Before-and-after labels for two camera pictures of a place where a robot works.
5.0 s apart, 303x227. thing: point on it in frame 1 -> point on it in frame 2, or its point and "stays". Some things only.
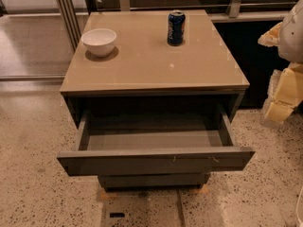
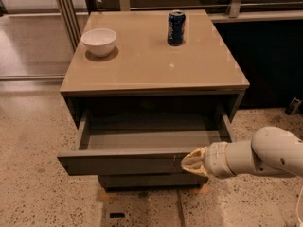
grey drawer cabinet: (154, 96) stays
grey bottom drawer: (152, 182) stays
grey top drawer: (159, 142) stays
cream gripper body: (292, 37) -> (217, 160)
